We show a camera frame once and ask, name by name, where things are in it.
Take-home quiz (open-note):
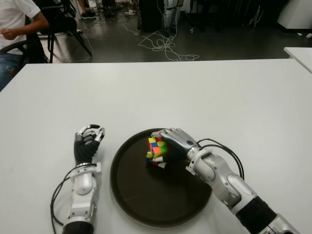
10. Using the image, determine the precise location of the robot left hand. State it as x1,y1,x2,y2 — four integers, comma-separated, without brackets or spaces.
74,124,106,165

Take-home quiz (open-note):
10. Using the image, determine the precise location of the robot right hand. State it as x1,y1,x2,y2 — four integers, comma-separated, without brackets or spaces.
150,127,199,169

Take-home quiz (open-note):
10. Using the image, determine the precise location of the multicoloured Rubik's cube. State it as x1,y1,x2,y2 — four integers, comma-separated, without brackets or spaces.
145,136,171,169

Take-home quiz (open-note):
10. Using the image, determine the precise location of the dark brown round plate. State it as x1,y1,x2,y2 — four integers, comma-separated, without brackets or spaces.
110,128,214,229

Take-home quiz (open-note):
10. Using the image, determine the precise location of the black office chair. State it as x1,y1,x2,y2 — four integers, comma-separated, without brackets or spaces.
0,26,49,64

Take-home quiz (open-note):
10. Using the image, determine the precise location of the black cabinet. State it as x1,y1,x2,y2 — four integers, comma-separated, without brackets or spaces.
140,0,169,32

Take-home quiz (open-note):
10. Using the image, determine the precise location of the black folding chair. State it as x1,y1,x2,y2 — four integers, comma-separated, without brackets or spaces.
31,0,93,63

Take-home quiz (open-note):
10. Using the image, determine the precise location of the white side table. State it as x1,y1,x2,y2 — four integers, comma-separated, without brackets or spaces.
284,47,312,74

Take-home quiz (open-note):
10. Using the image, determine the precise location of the person in white shirt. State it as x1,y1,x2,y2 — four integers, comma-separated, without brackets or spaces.
0,0,51,92

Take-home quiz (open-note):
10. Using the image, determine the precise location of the white cabinet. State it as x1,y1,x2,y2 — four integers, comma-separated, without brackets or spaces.
276,0,312,34

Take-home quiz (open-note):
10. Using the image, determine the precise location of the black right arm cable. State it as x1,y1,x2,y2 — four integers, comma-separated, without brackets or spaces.
197,138,245,181

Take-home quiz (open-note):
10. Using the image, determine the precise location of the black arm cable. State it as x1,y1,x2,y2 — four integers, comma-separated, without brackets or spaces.
197,138,245,181
50,168,78,225

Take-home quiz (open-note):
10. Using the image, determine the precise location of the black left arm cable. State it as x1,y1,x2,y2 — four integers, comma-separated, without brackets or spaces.
50,168,78,225

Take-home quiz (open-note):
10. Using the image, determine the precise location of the tangled white floor cable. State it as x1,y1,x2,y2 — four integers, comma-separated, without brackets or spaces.
124,18,200,61

